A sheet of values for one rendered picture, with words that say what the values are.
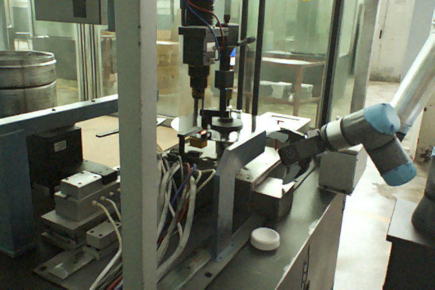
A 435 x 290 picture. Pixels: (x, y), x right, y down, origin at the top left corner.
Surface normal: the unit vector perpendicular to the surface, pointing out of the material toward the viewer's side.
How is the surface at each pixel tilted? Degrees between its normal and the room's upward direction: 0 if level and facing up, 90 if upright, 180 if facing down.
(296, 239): 0
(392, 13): 90
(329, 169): 90
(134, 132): 90
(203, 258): 0
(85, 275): 0
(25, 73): 90
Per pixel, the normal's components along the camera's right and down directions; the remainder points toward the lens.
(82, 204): 0.87, 0.17
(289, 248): 0.04, -0.96
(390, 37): -0.48, 0.22
